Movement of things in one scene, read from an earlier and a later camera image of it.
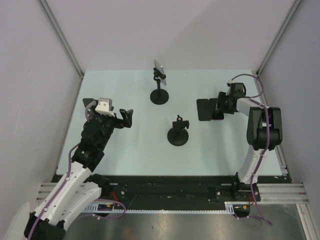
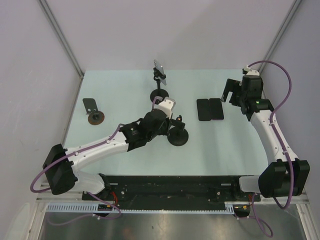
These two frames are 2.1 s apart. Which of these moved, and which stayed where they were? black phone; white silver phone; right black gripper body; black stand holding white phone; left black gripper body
Moved: right black gripper body; left black gripper body
Stayed: black stand holding white phone; white silver phone; black phone
